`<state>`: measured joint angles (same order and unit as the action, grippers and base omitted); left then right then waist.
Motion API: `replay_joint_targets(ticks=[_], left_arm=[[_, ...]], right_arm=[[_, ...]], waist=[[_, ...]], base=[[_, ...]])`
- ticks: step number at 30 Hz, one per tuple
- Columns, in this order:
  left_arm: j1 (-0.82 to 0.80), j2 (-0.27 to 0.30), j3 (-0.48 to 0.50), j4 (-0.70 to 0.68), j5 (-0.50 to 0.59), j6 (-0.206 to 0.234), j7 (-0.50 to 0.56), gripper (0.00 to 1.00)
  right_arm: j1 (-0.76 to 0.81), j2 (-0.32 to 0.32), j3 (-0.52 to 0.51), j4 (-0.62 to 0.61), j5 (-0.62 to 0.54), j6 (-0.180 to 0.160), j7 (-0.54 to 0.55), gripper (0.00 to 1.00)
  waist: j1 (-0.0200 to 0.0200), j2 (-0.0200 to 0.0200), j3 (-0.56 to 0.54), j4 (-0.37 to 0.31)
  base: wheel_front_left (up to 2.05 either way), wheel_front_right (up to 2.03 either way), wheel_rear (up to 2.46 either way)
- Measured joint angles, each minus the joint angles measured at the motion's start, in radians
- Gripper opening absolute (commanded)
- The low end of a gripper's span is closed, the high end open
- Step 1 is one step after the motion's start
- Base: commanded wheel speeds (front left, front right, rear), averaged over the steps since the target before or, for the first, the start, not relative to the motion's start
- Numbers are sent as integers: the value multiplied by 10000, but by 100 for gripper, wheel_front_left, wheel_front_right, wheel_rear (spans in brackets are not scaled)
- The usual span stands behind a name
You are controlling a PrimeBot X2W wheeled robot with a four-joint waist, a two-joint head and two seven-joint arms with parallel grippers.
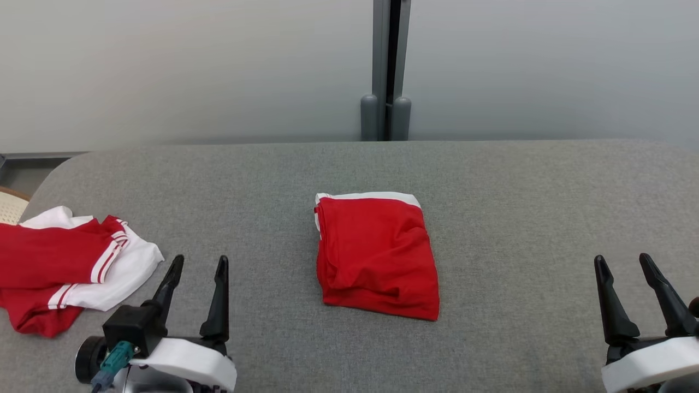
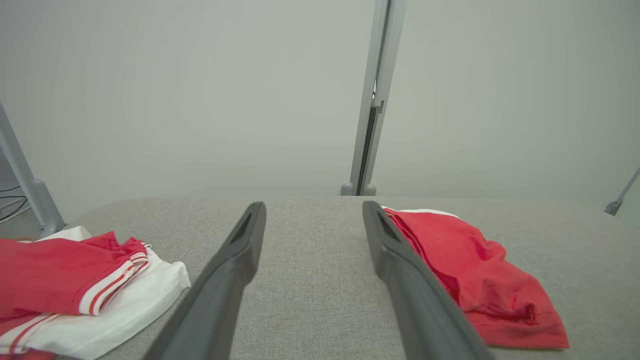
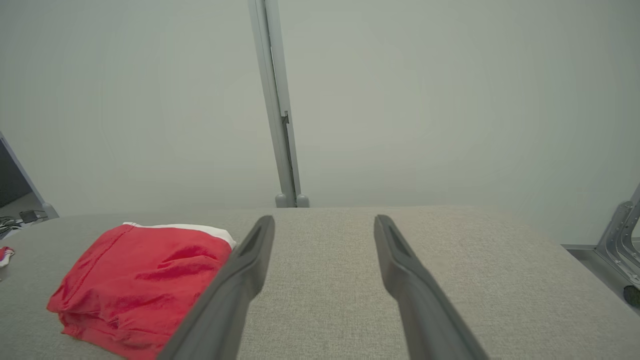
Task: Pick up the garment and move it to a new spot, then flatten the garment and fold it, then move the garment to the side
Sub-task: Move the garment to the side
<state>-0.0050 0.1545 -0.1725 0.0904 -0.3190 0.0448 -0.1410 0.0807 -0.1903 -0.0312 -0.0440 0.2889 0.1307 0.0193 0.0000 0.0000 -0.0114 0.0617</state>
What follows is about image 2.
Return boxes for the grey double partition post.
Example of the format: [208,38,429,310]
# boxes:
[0,100,67,240]
[340,0,408,197]

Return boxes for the red shorts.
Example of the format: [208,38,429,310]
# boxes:
[381,205,571,350]

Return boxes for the thin black floor cable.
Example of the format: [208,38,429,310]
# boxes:
[0,185,28,223]

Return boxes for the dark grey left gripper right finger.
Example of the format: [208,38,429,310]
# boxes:
[362,200,493,360]

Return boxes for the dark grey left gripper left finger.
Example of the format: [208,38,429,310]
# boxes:
[144,201,268,360]

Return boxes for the red white number 23 jersey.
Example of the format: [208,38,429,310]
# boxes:
[0,225,192,360]

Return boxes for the grey slanted frame leg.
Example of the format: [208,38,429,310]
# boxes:
[604,167,640,217]

